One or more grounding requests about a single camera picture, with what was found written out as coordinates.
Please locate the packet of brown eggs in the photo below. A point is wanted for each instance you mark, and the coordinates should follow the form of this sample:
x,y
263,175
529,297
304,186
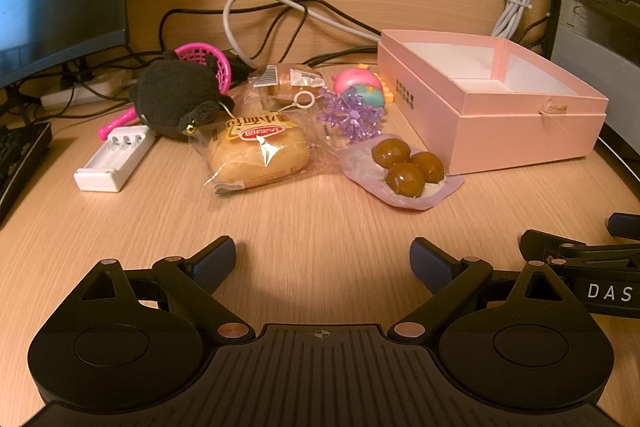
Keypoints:
x,y
405,172

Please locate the pink pig toy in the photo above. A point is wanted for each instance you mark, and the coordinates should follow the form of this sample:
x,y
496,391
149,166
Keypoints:
x,y
355,79

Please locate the packaged brown bread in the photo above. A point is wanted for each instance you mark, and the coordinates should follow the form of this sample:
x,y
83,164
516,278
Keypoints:
x,y
285,79

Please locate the purple crystal snowflake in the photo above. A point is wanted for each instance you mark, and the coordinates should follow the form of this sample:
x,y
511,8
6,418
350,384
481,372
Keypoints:
x,y
350,117

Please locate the pink cardboard box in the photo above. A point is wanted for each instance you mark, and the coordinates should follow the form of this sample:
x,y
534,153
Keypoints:
x,y
500,132

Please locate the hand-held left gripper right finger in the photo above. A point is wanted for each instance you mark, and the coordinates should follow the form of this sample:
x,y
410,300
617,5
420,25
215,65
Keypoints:
x,y
430,259

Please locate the white power strip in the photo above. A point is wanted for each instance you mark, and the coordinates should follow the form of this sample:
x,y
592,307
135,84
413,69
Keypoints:
x,y
65,96

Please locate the pink toy strainer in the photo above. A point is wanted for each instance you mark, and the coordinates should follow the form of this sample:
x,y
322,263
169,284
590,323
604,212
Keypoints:
x,y
200,52

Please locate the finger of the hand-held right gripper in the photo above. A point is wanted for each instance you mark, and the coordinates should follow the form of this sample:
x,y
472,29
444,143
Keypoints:
x,y
622,225
575,252

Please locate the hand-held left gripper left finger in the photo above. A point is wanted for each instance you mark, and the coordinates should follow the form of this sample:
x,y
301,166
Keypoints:
x,y
215,258

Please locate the black keyboard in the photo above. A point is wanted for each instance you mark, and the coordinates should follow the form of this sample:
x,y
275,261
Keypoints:
x,y
15,157

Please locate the black plush toy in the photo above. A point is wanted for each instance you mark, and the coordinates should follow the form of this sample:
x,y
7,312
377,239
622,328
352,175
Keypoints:
x,y
170,92

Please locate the white battery charger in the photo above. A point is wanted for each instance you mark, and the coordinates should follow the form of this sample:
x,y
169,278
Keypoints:
x,y
100,172

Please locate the yellow toy brick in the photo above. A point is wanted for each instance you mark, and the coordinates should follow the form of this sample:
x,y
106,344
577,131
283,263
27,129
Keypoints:
x,y
386,94

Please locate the packaged round bun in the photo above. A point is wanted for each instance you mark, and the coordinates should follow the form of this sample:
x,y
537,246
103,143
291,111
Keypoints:
x,y
255,152

